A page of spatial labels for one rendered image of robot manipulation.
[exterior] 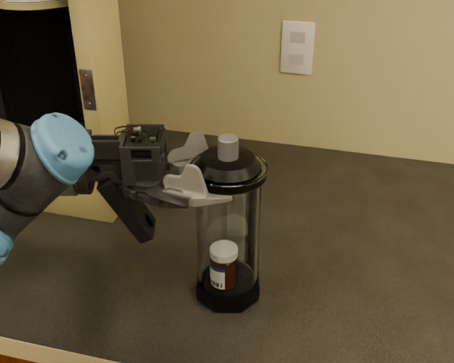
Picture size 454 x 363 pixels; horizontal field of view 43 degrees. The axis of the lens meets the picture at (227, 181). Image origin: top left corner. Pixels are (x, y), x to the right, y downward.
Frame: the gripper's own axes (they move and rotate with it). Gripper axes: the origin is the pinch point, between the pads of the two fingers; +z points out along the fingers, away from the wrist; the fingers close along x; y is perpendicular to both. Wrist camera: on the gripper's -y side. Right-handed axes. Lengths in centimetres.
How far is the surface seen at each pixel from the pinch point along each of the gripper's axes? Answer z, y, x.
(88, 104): -22.6, 3.6, 18.8
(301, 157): 17, -20, 44
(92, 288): -21.2, -20.0, 0.7
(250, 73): 5, -5, 56
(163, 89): -15, -11, 62
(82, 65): -22.8, 10.1, 19.1
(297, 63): 15, -1, 53
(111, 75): -19.5, 6.5, 24.1
